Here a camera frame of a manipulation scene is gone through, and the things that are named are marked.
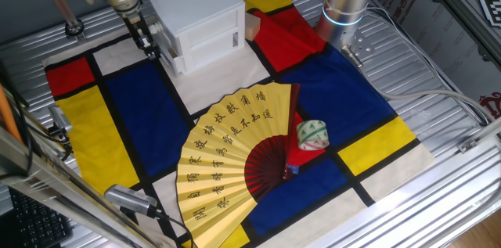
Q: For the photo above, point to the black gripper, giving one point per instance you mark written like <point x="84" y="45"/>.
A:
<point x="138" y="25"/>

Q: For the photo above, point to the white plastic drawer cabinet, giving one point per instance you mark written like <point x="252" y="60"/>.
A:
<point x="195" y="1"/>

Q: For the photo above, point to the colour block tablecloth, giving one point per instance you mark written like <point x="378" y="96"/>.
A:
<point x="148" y="123"/>

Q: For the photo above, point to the tan wooden block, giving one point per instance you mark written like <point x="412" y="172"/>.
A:
<point x="252" y="27"/>

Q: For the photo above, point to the yellow paper folding fan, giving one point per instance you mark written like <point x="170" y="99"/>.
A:
<point x="219" y="154"/>

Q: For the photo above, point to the orange rod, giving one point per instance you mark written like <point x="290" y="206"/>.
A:
<point x="8" y="115"/>

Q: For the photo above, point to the green printed tape roll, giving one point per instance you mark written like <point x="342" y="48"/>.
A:
<point x="313" y="132"/>

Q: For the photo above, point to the small blue cube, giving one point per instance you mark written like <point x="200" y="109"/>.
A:
<point x="293" y="170"/>

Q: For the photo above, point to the black keyboard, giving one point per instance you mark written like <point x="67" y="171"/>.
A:
<point x="39" y="224"/>

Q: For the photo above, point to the printed dark panel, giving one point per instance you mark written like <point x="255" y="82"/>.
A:
<point x="442" y="25"/>

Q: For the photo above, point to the black white fiducial marker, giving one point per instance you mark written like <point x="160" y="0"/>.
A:
<point x="493" y="7"/>

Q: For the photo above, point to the grey mounted camera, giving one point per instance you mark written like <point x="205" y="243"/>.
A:
<point x="58" y="117"/>

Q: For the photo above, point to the aluminium frame bar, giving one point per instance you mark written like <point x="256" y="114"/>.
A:
<point x="58" y="189"/>

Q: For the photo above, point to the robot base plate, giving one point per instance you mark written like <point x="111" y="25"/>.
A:
<point x="362" y="44"/>

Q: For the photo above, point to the metal bracket with rail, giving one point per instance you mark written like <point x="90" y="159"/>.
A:
<point x="467" y="145"/>

